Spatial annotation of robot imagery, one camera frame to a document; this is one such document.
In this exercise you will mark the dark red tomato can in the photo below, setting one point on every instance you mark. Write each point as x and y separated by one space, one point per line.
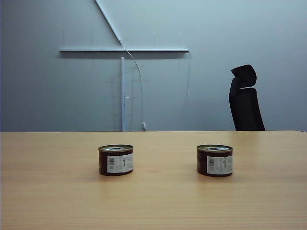
214 162
115 161

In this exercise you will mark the black office chair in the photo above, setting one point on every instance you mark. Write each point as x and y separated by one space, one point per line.
247 107

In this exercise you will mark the white vertical wall conduit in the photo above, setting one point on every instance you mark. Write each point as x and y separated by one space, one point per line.
123 95

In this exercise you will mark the white horizontal wall conduit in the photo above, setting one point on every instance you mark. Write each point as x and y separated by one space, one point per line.
124 50

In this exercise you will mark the white diagonal wall conduit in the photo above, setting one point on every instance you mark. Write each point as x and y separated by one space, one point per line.
108 20

